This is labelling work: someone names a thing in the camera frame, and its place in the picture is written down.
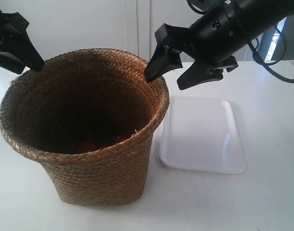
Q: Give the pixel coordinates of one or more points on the brown woven basket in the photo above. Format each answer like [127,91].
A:
[87,95]

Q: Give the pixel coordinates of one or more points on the dark red round object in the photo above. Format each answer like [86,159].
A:
[120,138]

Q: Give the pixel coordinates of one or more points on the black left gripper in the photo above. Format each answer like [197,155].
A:
[14,24]

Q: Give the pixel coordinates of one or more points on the large red cylinder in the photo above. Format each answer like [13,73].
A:
[85,146]

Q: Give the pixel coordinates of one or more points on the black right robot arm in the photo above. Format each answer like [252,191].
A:
[253,16]

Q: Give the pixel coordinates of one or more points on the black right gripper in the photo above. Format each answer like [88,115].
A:
[211,40]

